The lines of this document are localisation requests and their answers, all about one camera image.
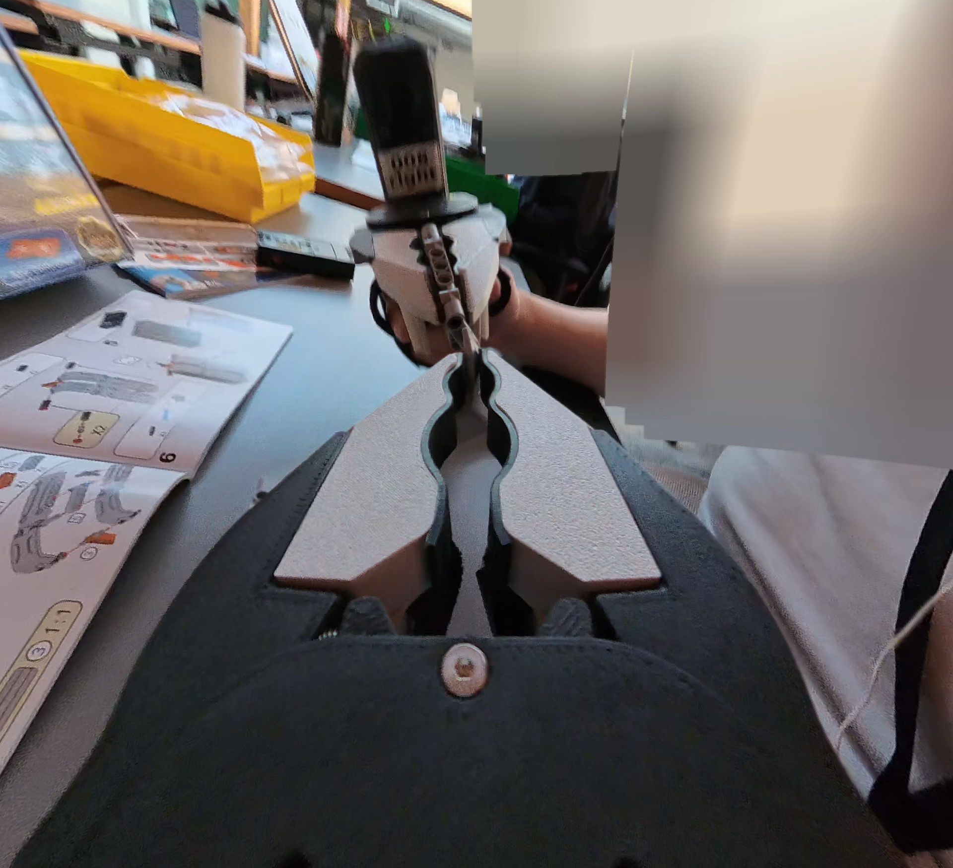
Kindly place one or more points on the small colourful leaflet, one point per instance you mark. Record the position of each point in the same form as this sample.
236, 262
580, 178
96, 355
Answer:
193, 257

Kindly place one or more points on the yellow storage bin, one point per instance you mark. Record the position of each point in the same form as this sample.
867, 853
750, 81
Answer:
186, 172

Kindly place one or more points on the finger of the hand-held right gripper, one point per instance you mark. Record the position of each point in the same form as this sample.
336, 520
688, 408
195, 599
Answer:
480, 257
402, 280

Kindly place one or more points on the white instruction booklet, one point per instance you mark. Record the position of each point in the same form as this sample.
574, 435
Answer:
112, 511

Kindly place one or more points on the black office chair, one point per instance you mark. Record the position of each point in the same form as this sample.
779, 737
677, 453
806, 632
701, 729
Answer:
566, 228

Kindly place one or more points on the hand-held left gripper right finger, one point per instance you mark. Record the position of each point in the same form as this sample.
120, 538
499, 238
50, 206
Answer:
573, 496

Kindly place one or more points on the person's torso in light shirt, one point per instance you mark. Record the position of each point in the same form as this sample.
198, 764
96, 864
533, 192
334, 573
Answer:
804, 585

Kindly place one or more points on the grey desk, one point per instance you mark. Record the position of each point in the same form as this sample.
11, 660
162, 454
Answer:
335, 362

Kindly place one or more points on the black battery box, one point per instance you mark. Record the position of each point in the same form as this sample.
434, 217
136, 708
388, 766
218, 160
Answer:
305, 255

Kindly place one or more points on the grey toy beam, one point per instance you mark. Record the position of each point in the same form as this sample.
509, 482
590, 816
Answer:
441, 272

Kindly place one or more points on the printed sheet on stand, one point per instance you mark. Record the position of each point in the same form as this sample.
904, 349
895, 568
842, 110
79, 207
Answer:
283, 4

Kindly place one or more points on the clear plastic bags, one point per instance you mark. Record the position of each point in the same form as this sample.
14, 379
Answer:
238, 131

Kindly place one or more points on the green storage bin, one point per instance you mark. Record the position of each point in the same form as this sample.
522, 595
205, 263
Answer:
476, 183

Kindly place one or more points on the white bottle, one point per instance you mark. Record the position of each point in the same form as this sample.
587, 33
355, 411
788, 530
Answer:
223, 56

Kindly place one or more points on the blue toy robot box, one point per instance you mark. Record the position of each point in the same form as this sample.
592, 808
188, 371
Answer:
45, 176

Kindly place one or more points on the person's right hand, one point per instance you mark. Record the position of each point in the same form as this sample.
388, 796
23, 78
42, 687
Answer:
517, 324

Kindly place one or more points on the black carton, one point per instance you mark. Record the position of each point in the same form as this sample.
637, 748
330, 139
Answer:
331, 90

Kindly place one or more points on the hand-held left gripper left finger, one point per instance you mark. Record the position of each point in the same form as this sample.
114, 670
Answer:
372, 496

